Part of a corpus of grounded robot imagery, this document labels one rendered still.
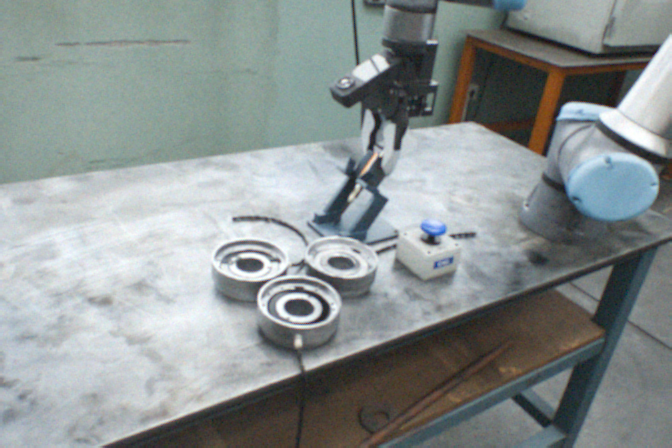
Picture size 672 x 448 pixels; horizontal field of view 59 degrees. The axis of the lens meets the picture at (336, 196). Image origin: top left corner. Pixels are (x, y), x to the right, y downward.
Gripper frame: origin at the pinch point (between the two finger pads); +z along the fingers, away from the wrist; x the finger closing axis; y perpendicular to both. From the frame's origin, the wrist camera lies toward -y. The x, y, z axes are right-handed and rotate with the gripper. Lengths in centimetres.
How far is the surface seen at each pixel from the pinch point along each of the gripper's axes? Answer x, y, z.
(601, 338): -22, 51, 39
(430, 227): -13.9, 0.5, 4.6
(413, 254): -13.7, -1.6, 9.0
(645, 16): 75, 208, -6
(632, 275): -23, 52, 23
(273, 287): -12.3, -24.9, 8.7
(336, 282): -14.8, -16.5, 8.9
